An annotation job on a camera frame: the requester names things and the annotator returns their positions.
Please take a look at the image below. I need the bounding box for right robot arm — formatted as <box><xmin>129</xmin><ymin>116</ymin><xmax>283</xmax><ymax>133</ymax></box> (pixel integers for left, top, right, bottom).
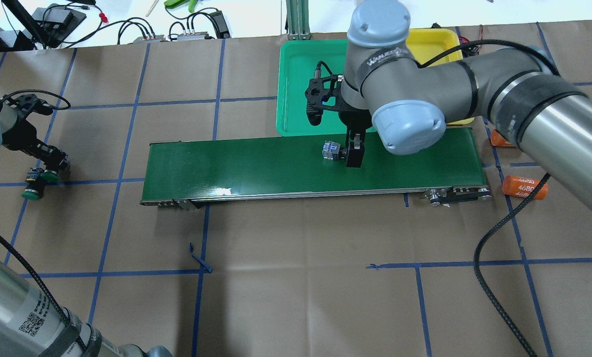
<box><xmin>340</xmin><ymin>0</ymin><xmax>592</xmax><ymax>210</ymax></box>

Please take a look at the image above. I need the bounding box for aluminium frame post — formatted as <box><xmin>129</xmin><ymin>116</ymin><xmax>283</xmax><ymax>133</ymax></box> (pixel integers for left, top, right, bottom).
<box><xmin>286</xmin><ymin>0</ymin><xmax>311</xmax><ymax>40</ymax></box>

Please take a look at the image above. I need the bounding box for red black wire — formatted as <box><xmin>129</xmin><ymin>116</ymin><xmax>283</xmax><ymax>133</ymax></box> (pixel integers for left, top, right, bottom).
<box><xmin>457</xmin><ymin>25</ymin><xmax>484</xmax><ymax>55</ymax></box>

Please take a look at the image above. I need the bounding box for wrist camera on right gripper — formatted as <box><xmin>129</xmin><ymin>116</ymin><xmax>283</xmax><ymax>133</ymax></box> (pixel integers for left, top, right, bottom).
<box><xmin>305</xmin><ymin>61</ymin><xmax>346</xmax><ymax>126</ymax></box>

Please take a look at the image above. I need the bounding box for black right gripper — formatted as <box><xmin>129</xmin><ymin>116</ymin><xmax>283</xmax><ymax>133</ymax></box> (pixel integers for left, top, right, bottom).
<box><xmin>338</xmin><ymin>109</ymin><xmax>373</xmax><ymax>169</ymax></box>

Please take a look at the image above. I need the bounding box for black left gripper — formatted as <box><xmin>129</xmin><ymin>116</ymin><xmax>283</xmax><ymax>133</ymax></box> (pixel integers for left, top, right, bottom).
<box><xmin>0</xmin><ymin>94</ymin><xmax>69</xmax><ymax>172</ymax></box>

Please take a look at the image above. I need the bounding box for black box device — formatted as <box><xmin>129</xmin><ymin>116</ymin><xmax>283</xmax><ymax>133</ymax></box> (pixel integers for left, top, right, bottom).
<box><xmin>32</xmin><ymin>4</ymin><xmax>86</xmax><ymax>48</ymax></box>

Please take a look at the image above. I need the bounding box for black braided cable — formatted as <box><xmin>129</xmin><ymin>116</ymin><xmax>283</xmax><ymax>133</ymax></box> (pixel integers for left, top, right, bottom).
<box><xmin>473</xmin><ymin>174</ymin><xmax>552</xmax><ymax>357</ymax></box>

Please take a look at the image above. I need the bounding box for loose blue tape strip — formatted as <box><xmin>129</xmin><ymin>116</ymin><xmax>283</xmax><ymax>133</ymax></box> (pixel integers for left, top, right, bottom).
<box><xmin>188</xmin><ymin>242</ymin><xmax>213</xmax><ymax>274</ymax></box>

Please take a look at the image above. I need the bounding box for yellow plastic tray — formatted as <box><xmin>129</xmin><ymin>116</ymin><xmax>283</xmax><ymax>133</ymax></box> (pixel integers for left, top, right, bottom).
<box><xmin>407</xmin><ymin>28</ymin><xmax>475</xmax><ymax>125</ymax></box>

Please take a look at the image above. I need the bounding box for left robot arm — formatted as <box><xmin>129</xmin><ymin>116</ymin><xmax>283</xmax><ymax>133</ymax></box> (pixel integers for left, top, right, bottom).
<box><xmin>0</xmin><ymin>89</ymin><xmax>171</xmax><ymax>357</ymax></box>

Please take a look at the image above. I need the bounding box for green conveyor belt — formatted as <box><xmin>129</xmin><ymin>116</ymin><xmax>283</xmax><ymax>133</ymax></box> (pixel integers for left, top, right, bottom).
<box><xmin>140</xmin><ymin>128</ymin><xmax>492</xmax><ymax>209</ymax></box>

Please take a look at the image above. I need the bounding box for green plastic tray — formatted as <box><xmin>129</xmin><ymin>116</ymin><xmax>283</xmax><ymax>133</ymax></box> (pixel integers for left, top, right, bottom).
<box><xmin>275</xmin><ymin>39</ymin><xmax>376</xmax><ymax>137</ymax></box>

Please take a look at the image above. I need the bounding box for green push button switch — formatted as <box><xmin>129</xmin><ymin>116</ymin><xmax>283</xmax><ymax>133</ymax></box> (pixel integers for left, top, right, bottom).
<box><xmin>21</xmin><ymin>168</ymin><xmax>48</xmax><ymax>200</ymax></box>

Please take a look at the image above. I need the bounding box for orange 4680 cylinder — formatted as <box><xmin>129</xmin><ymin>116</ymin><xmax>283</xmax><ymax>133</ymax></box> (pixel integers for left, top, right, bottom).
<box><xmin>489</xmin><ymin>129</ymin><xmax>516</xmax><ymax>148</ymax></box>
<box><xmin>501</xmin><ymin>176</ymin><xmax>541</xmax><ymax>199</ymax></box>

